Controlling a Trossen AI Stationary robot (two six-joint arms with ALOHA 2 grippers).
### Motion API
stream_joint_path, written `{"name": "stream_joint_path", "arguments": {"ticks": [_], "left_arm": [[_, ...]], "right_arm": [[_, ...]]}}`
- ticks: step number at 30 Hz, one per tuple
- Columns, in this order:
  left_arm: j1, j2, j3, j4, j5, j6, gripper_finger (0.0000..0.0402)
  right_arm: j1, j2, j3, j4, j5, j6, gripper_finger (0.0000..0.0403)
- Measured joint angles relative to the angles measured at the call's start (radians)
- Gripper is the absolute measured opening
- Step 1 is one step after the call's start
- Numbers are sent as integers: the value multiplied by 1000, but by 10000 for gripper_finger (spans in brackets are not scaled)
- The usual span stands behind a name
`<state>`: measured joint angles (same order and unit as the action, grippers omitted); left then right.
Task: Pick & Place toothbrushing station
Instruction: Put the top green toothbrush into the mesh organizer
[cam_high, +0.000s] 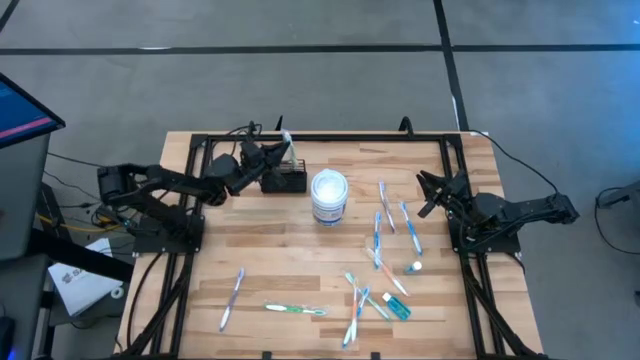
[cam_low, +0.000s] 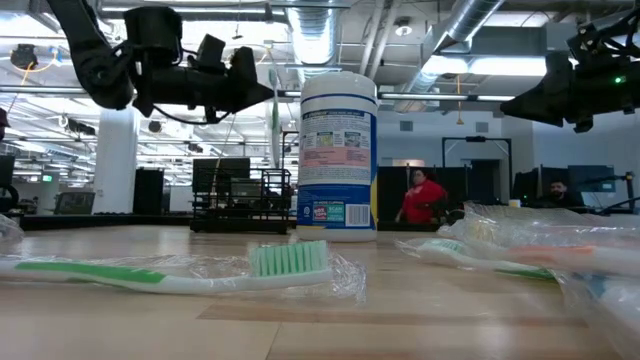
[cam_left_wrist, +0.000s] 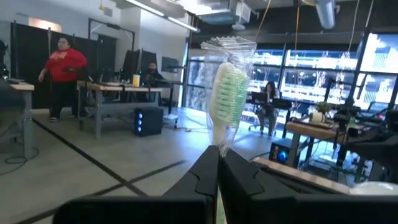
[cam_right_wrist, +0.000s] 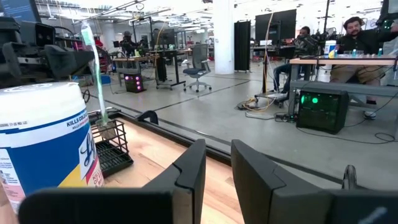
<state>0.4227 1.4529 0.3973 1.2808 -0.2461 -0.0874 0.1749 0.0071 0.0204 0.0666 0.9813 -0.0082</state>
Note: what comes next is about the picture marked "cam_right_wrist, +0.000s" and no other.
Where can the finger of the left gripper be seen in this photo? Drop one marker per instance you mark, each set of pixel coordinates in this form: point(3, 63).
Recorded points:
point(68, 62)

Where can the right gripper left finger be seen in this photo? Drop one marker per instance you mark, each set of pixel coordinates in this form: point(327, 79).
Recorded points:
point(186, 186)

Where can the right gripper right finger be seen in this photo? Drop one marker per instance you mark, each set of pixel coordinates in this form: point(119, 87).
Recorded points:
point(264, 193)

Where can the black neighbouring robot arm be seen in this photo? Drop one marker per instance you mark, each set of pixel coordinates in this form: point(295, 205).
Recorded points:
point(387, 12)

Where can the green toothbrush in clear wrapper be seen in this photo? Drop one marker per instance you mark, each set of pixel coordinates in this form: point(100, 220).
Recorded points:
point(99, 93)

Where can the monitor with blue screen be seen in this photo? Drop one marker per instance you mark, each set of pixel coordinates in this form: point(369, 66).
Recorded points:
point(18, 9)

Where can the person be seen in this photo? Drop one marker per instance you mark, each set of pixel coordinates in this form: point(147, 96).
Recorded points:
point(303, 43)
point(360, 40)
point(127, 43)

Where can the black computer tower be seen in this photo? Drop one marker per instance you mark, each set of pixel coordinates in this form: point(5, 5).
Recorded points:
point(134, 83)
point(323, 112)

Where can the white blue wipes canister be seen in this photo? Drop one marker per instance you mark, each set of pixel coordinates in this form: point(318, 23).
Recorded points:
point(46, 140)

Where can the black table clamp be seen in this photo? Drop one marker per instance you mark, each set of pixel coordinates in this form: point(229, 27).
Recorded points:
point(147, 117)

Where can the black standing desk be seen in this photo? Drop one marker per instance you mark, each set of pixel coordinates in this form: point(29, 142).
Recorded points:
point(175, 68)

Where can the grey mesh office chair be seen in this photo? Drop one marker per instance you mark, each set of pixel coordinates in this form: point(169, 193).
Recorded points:
point(199, 62)

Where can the narrow black room divider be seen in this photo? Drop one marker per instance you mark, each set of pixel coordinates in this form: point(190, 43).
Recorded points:
point(242, 46)

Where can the wooden workstation table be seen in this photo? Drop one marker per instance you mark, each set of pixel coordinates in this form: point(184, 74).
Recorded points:
point(342, 61)

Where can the white building pillar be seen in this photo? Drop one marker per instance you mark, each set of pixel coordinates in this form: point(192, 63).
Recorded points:
point(223, 37)

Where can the small distant wipes canister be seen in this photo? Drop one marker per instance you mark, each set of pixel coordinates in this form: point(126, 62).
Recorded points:
point(329, 49)

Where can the large black monitor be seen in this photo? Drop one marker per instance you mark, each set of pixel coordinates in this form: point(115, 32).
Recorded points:
point(276, 25)

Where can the black aluminium table frame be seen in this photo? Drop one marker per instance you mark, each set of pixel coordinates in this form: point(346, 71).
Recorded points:
point(161, 132)

